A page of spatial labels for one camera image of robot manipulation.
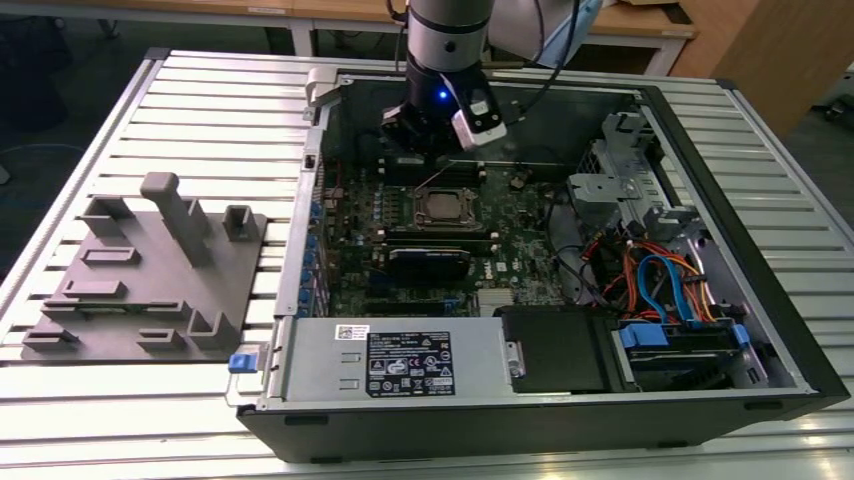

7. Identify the thin metal locking lever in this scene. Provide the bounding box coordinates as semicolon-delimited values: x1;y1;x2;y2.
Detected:
414;160;458;191

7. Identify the silver CPU chip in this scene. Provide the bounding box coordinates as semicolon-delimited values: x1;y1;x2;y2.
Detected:
426;193;468;221

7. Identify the metal socket cover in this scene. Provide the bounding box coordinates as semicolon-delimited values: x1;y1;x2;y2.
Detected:
414;187;488;231

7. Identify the CPU socket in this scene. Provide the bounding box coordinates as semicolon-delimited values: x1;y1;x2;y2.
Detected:
407;184;494;234

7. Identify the green motherboard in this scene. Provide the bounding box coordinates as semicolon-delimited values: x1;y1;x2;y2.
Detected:
312;167;588;319

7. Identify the metal disk bay cage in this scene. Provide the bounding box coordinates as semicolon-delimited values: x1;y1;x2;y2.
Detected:
564;112;709;244

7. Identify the black graphics card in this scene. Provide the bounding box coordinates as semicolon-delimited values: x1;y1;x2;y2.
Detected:
384;246;472;289

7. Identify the silver chipset heatsink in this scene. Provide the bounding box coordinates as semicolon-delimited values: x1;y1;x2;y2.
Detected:
479;286;520;307

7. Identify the silver power supply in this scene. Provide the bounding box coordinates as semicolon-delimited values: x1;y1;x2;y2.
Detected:
266;315;508;401

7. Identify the grey parts rack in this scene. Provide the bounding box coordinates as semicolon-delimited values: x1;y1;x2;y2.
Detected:
19;172;270;362

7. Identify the wooden cabinet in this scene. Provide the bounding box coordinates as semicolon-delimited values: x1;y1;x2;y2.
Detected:
671;0;854;137

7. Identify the hard disk in blue carrier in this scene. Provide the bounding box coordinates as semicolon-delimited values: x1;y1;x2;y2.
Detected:
612;322;750;392

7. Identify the black PC case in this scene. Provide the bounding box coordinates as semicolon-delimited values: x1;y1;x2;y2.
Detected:
224;63;850;465

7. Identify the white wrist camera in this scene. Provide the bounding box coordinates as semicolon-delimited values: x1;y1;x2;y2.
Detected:
451;99;510;150

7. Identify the black camera cable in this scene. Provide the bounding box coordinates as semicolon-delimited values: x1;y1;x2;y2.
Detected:
503;0;583;124

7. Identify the blue wire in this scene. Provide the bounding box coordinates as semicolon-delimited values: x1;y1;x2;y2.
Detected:
635;254;702;329

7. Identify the orange wire bundle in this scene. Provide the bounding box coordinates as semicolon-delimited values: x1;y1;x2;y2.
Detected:
586;238;735;322

